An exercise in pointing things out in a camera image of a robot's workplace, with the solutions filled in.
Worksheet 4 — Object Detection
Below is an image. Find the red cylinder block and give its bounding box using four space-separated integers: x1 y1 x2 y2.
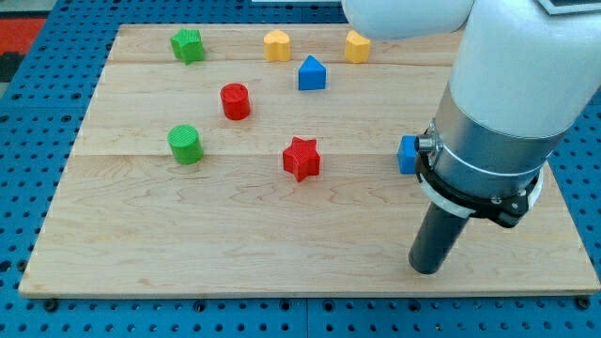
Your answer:
220 83 251 120

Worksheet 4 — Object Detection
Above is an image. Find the wooden board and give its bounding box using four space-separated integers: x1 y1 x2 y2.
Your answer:
19 24 600 299

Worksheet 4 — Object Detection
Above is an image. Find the yellow pentagon block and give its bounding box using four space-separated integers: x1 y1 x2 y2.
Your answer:
344 30 371 64

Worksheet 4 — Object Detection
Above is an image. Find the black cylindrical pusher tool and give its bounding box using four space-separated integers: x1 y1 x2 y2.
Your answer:
408 203 469 274

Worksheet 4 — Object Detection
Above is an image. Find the green cylinder block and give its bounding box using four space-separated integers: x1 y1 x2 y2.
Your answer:
167 124 204 164

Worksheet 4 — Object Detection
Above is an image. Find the red star block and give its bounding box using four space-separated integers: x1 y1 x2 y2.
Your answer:
283 136 321 182

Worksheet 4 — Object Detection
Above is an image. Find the blue cube block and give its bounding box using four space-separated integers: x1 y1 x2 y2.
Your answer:
397 135 417 175

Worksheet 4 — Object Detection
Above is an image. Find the green star block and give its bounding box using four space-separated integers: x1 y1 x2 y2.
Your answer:
170 28 205 65

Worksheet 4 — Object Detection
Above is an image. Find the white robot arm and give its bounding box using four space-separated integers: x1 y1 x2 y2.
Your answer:
342 0 600 227

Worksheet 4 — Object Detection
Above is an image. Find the yellow heart block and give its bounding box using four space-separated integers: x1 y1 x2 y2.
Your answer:
263 30 291 62

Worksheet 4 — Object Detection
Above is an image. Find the blue triangle block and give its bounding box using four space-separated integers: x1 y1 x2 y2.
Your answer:
298 55 327 91

